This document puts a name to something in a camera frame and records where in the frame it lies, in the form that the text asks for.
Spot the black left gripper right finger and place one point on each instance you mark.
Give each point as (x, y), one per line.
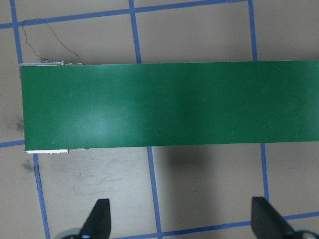
(267, 223)

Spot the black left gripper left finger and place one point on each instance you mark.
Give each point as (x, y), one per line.
(98, 223)

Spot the green conveyor belt unit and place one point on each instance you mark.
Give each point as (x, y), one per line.
(138, 105)

